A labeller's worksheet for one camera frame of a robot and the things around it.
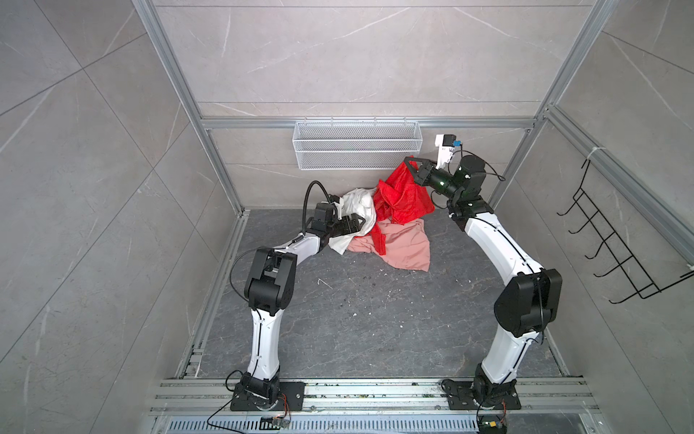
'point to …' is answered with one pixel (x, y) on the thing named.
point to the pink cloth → (407, 243)
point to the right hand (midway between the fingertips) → (404, 158)
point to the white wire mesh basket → (356, 143)
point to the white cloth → (355, 201)
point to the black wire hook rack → (637, 274)
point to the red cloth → (401, 197)
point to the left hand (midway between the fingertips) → (359, 216)
